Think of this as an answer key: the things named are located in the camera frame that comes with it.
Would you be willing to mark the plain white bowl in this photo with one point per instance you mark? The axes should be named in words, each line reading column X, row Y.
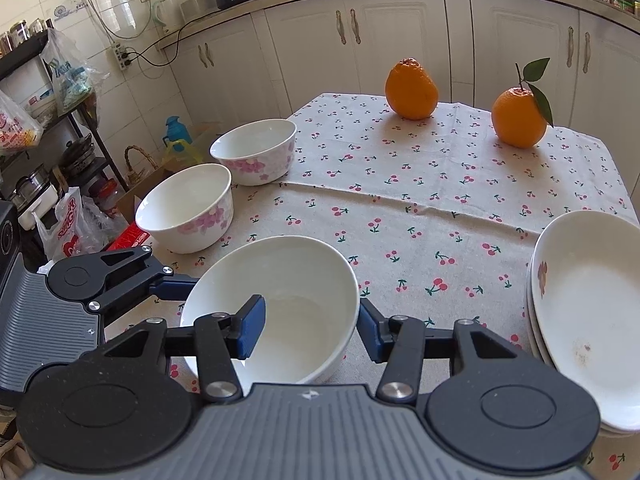
column 312, row 303

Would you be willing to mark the bowl with pink flowers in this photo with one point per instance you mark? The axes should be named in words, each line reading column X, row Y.
column 257, row 153
column 189, row 211

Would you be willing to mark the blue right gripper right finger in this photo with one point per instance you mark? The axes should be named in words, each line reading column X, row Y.
column 374, row 332

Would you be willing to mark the bowl with pink flowers middle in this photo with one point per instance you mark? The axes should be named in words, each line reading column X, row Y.
column 189, row 211

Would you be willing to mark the bowl with pink flowers far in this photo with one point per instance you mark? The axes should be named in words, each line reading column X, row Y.
column 257, row 153

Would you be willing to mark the teal thermos jug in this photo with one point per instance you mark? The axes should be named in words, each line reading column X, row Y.
column 177, row 136

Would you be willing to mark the cherry print tablecloth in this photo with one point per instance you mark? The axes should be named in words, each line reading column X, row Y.
column 438, row 219

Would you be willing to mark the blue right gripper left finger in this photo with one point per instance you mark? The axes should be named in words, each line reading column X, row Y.
column 246, row 327

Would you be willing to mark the white plastic bag red print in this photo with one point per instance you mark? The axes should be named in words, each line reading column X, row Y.
column 81, row 227

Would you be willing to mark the white plate with pink flower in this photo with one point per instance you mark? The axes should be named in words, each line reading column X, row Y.
column 584, row 277

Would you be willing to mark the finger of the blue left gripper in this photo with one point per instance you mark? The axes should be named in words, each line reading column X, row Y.
column 173, row 287

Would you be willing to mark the orange without leaves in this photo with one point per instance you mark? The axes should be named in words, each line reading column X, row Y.
column 410, row 92

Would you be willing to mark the black storage shelf rack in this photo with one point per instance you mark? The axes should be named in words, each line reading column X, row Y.
column 25, row 57

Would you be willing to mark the cardboard box on floor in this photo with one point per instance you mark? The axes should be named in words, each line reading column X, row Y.
column 127, row 205

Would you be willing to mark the white plate with fruit print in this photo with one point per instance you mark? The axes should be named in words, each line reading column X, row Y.
column 560, row 407

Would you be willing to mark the orange with green leaves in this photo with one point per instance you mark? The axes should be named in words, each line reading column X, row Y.
column 521, row 115

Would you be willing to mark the white electric kettle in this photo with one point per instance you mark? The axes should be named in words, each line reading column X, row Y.
column 167, row 15

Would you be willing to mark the white kitchen cabinets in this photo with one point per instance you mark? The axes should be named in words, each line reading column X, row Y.
column 267, row 58

